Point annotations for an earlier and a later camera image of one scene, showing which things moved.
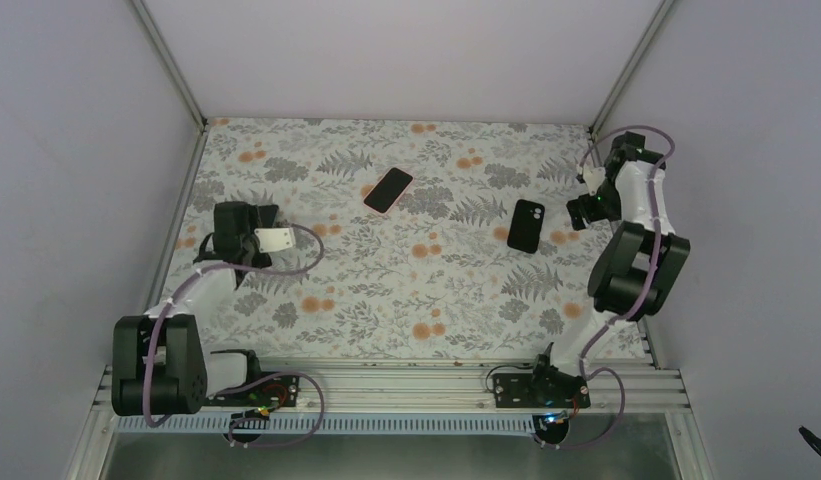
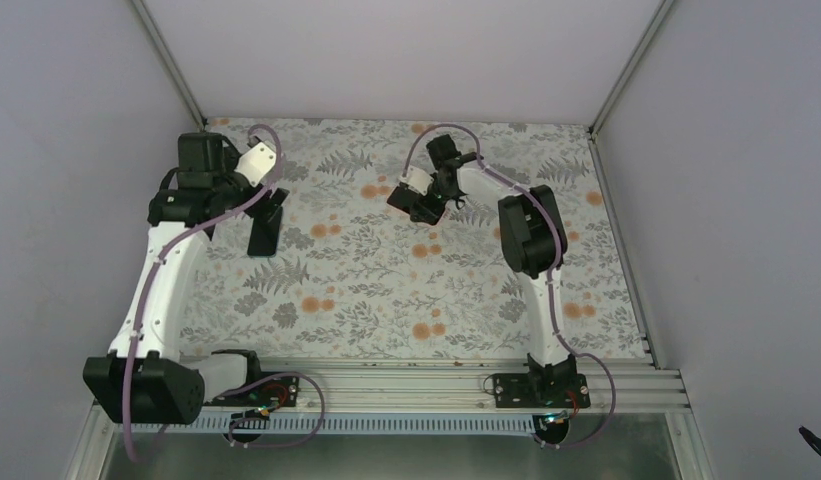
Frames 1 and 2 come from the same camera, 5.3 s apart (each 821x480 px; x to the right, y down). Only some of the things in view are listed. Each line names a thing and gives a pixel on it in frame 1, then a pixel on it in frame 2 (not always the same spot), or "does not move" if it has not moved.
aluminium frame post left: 175,77 does not move
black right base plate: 540,390 does not move
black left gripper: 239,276 -> 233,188
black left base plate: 273,392 does not move
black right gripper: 591,214 -> 429,213
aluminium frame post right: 660,13 does not move
